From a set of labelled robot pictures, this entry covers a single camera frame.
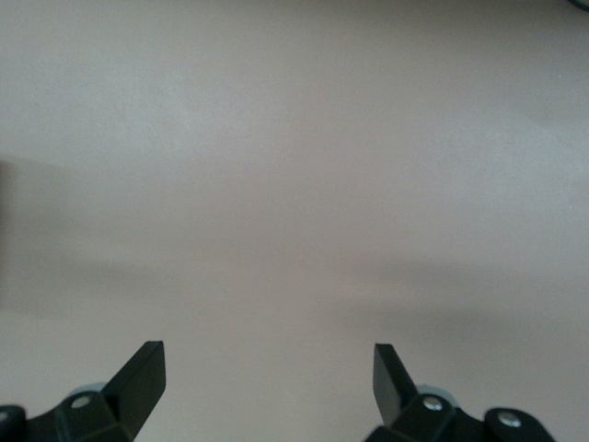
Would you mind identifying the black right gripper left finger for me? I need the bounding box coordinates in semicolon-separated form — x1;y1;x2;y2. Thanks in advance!
25;340;166;442

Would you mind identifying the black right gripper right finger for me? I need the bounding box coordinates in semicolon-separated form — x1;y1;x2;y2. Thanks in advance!
365;343;487;442

